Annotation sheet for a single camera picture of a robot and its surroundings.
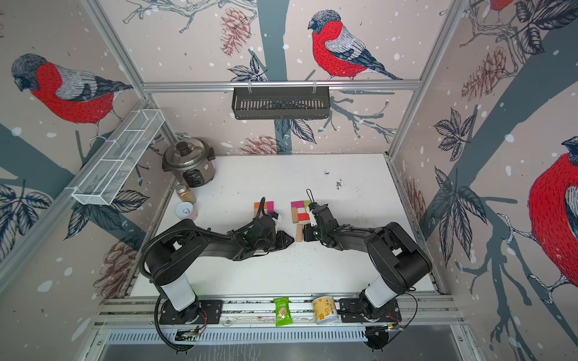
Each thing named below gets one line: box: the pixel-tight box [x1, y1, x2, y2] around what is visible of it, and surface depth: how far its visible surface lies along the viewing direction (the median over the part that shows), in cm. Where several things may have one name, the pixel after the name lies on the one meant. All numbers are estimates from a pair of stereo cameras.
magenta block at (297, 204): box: [290, 200, 305, 209], surface depth 103 cm
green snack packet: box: [273, 297, 293, 328], surface depth 74 cm
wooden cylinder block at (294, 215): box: [291, 206, 299, 224], surface depth 99 cm
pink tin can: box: [175, 201, 198, 222], surface depth 96 cm
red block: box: [297, 212, 311, 222], surface depth 97 cm
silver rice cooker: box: [161, 137, 216, 189], surface depth 100 cm
